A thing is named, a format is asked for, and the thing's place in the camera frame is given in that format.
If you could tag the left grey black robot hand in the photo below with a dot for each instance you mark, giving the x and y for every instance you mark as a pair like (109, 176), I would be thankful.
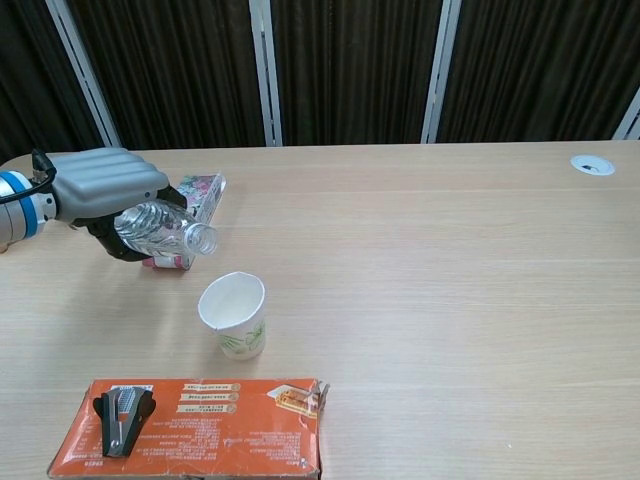
(100, 180)

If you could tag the transparent plastic water bottle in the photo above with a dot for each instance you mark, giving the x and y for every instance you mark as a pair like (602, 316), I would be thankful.
(160, 225)

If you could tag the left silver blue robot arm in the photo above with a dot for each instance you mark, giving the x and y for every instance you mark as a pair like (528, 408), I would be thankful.
(15, 215)

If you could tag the white paper cup green print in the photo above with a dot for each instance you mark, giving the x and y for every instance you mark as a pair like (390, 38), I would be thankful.
(240, 340)

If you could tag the floral print carton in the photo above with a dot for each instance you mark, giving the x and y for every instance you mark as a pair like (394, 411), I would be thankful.
(207, 195)

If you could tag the dark curtain panel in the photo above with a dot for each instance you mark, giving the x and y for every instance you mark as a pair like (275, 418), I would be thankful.
(30, 75)
(540, 65)
(350, 75)
(175, 75)

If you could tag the black staple remover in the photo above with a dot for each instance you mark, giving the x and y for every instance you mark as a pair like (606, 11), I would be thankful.
(117, 430)

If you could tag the orange cardboard box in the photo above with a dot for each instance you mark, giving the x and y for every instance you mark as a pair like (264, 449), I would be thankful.
(225, 425)

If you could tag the white partition post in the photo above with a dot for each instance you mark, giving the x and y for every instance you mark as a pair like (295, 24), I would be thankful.
(81, 65)
(440, 75)
(267, 75)
(632, 120)

